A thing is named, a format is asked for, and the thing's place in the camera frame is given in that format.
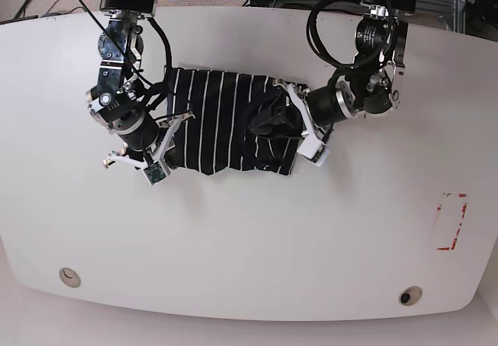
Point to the right table grommet hole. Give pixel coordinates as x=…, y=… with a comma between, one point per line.
x=410, y=296

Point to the left table grommet hole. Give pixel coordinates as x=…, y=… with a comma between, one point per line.
x=69, y=277

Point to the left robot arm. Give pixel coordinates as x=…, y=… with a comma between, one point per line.
x=368, y=85

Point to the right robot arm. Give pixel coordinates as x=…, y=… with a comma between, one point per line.
x=122, y=100

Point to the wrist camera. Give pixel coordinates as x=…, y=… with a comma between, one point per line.
x=156, y=172
x=320, y=156

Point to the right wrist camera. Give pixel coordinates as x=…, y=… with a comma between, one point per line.
x=156, y=172

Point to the navy white striped t-shirt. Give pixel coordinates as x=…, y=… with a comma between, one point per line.
x=221, y=135

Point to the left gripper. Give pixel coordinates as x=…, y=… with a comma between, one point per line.
x=312, y=119

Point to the table grommet hole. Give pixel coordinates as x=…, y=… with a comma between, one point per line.
x=410, y=296
x=69, y=277

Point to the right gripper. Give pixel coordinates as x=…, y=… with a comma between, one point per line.
x=146, y=139

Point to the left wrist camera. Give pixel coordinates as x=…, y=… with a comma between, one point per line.
x=320, y=156

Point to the red tape rectangle marking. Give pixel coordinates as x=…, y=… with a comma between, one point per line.
x=449, y=220

